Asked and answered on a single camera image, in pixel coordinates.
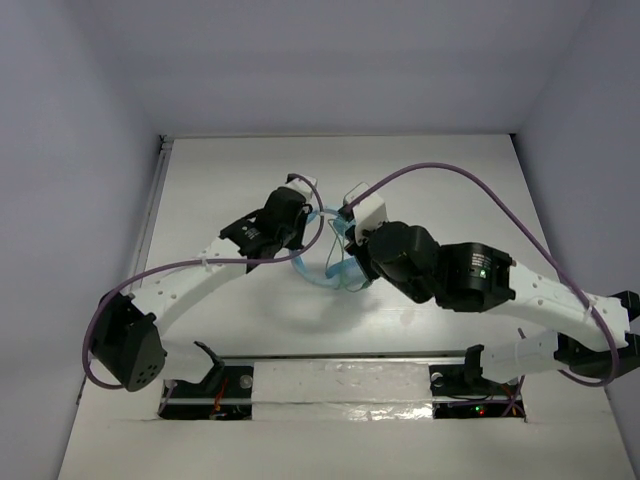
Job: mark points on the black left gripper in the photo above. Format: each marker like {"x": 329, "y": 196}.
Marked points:
{"x": 300, "y": 220}

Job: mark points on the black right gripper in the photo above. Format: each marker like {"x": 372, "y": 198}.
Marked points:
{"x": 360, "y": 253}

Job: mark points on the light blue headphones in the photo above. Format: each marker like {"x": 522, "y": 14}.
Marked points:
{"x": 341, "y": 271}

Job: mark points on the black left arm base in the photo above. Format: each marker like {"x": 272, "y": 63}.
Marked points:
{"x": 223, "y": 394}

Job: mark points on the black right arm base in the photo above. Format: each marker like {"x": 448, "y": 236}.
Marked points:
{"x": 460, "y": 391}

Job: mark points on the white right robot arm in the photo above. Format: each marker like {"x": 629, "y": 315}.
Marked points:
{"x": 589, "y": 335}

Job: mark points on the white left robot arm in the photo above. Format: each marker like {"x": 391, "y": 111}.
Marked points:
{"x": 122, "y": 348}

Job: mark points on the white front platform board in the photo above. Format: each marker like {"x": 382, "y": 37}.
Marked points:
{"x": 568, "y": 433}

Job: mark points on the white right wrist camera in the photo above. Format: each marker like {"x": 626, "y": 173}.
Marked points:
{"x": 368, "y": 214}

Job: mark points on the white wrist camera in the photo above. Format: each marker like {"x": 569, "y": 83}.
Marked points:
{"x": 302, "y": 184}
{"x": 368, "y": 214}

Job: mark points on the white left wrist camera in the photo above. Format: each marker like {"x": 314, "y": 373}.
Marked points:
{"x": 302, "y": 184}

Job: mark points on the aluminium rail left side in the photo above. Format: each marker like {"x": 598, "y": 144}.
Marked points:
{"x": 145, "y": 231}

